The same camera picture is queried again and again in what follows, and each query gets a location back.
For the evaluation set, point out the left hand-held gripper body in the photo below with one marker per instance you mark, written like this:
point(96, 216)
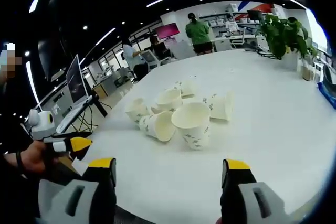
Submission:
point(42, 127)

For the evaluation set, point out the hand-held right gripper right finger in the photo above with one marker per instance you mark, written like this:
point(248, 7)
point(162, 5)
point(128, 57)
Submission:
point(246, 197)

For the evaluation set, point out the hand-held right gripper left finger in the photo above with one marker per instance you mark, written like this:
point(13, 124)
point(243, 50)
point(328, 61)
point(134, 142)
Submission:
point(78, 200)

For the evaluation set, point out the pile of white paper cups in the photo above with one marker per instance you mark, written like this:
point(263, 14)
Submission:
point(191, 124)

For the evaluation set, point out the person's left hand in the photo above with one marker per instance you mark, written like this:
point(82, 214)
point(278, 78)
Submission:
point(39, 158)

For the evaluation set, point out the black wristband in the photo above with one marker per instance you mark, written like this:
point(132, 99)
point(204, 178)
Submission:
point(19, 159)

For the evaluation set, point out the open silver laptop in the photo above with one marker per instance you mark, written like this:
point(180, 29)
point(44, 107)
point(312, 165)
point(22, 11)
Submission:
point(76, 82)

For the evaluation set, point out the white table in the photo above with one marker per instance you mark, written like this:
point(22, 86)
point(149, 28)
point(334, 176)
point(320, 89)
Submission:
point(249, 134)

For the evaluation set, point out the white kiosk stand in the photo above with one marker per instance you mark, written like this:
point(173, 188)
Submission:
point(151, 60)

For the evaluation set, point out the straight ceiling light strip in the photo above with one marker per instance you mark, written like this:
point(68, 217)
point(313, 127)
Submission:
point(106, 36)

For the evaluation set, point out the blue and black bag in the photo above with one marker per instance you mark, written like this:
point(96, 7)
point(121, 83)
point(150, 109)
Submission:
point(328, 85)

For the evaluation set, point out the clear glass jar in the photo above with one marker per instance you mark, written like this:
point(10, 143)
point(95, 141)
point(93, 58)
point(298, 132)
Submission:
point(307, 70)

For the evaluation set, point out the white plant pot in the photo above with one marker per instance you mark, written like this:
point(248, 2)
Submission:
point(290, 61)

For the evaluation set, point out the pink screen monitor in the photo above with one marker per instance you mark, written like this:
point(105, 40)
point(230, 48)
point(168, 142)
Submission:
point(168, 31)

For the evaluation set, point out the green potted plant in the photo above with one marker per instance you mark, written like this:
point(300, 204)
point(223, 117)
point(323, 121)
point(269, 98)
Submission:
point(281, 33)

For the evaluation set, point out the white storage shelf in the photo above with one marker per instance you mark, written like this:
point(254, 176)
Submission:
point(223, 20)

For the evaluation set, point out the black computer monitor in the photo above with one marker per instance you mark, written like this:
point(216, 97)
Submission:
point(255, 15)

